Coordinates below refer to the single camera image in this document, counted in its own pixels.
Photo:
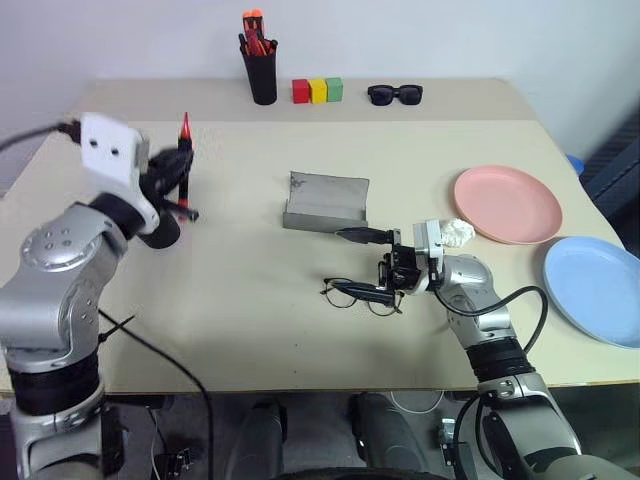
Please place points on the tall orange-capped marker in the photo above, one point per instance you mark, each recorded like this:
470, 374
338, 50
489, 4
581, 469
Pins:
247, 22
257, 21

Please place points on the crumpled white tissue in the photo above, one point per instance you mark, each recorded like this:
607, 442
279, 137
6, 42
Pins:
457, 232

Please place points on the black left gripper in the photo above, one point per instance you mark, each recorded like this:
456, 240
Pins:
160, 172

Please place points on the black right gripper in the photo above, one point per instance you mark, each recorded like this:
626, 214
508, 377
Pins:
402, 272

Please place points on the grey open glasses case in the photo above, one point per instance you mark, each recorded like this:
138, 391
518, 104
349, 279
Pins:
325, 195

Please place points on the pink plate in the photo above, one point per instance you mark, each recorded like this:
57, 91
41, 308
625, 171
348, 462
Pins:
505, 202

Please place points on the black sunglasses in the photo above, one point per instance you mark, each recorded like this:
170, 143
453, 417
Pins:
382, 95

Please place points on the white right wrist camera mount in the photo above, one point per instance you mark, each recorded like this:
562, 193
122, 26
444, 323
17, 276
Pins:
427, 240

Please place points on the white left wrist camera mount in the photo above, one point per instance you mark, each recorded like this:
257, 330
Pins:
107, 150

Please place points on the red block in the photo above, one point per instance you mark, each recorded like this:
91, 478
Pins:
300, 91

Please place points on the yellow block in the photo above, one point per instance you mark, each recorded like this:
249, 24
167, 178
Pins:
318, 90

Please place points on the dark rounded shape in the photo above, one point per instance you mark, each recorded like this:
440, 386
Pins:
260, 440
385, 430

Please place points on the black pen cup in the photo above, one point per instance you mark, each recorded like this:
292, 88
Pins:
261, 80

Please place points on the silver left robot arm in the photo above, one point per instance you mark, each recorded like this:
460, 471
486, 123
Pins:
50, 280

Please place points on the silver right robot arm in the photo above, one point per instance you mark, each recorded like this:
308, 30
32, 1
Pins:
500, 320

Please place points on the blue plate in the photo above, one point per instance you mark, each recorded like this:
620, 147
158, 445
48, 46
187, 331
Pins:
595, 287

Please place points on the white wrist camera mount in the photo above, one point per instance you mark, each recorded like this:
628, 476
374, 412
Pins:
107, 150
427, 240

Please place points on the black thin-rimmed eyeglasses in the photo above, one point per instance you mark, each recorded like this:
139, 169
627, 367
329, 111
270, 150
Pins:
326, 289

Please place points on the green block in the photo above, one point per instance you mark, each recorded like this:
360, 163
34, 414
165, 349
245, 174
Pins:
334, 89

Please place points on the dark slatted cabinet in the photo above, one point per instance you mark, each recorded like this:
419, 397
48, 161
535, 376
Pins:
620, 170

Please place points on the red and black marker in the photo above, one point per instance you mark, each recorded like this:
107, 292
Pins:
185, 131

